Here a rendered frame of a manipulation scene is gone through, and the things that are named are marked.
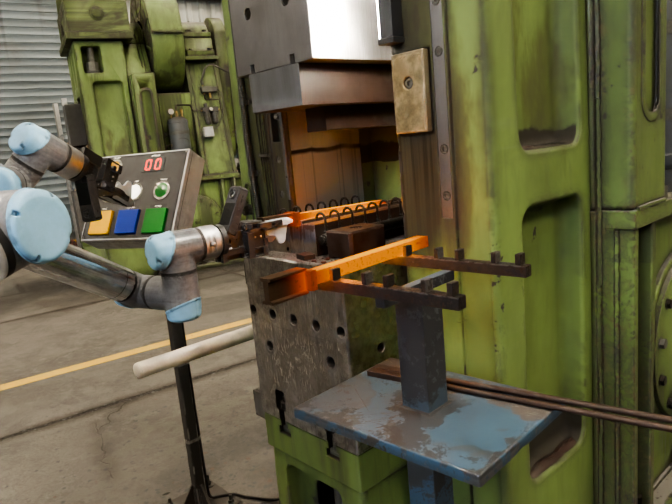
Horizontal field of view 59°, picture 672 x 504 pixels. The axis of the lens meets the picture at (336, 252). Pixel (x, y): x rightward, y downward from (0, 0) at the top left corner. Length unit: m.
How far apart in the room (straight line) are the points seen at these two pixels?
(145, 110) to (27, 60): 3.45
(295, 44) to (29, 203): 0.70
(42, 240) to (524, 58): 1.06
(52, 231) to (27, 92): 8.26
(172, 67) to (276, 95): 4.89
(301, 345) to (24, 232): 0.73
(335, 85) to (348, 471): 0.92
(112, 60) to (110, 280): 5.03
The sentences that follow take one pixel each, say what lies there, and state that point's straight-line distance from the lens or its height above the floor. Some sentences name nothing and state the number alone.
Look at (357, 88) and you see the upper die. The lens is 1.52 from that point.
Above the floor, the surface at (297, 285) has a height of 0.95.
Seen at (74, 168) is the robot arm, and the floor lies 1.18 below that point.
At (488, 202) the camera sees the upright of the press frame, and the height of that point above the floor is 1.03.
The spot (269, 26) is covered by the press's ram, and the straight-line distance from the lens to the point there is 1.49.
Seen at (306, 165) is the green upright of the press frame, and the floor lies 1.12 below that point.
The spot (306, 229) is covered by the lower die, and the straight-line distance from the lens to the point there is 1.43.
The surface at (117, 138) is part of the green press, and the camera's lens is 6.20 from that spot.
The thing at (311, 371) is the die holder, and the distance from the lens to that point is 1.46.
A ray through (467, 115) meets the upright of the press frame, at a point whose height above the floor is 1.21.
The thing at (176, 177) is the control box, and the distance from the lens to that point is 1.78.
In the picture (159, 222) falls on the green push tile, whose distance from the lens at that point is 1.74.
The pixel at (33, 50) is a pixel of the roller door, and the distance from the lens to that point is 9.34.
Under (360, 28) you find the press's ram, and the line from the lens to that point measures 1.49.
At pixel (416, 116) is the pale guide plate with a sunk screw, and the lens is 1.31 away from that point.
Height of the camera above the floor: 1.19
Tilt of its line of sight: 11 degrees down
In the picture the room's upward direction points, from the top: 5 degrees counter-clockwise
